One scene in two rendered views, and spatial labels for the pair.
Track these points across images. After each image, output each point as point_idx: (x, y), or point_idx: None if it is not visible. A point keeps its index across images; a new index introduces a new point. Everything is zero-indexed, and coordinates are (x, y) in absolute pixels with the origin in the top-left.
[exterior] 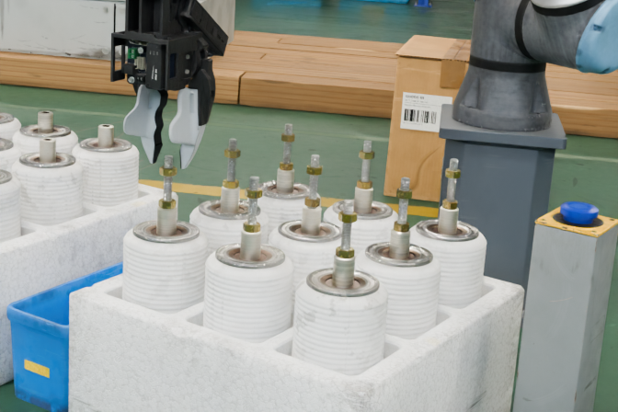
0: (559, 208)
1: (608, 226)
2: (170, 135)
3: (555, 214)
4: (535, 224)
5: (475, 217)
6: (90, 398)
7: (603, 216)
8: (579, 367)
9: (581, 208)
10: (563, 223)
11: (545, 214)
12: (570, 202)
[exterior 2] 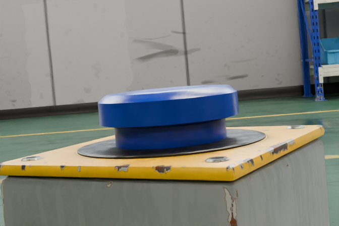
0: (233, 160)
1: (79, 144)
2: None
3: (252, 138)
4: (321, 142)
5: None
6: None
7: (49, 163)
8: None
9: (165, 88)
10: (228, 128)
11: (292, 136)
12: (196, 88)
